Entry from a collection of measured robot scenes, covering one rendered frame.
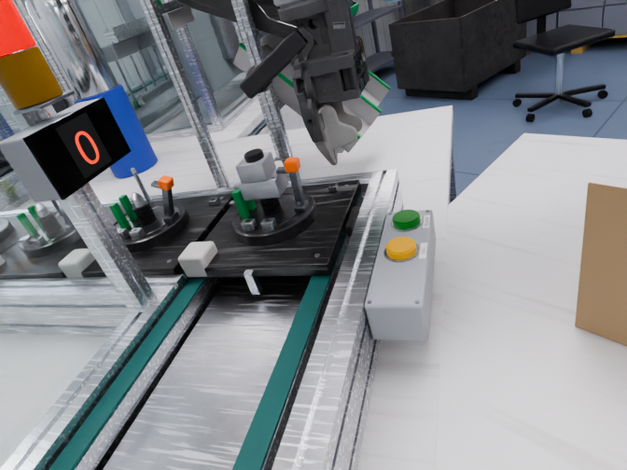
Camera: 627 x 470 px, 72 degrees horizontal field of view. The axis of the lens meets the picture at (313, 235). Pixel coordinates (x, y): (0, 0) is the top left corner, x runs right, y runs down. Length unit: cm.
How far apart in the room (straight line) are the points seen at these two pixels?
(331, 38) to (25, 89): 33
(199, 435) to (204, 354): 12
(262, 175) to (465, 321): 35
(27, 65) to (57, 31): 100
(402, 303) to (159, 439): 31
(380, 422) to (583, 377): 23
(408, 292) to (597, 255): 20
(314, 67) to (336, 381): 36
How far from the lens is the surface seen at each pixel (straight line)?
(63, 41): 154
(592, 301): 60
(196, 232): 79
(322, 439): 43
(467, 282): 70
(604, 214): 53
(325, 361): 48
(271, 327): 61
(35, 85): 55
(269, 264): 63
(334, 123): 59
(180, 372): 62
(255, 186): 68
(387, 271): 57
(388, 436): 54
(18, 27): 55
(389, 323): 54
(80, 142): 56
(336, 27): 56
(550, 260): 74
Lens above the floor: 131
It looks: 32 degrees down
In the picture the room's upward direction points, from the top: 17 degrees counter-clockwise
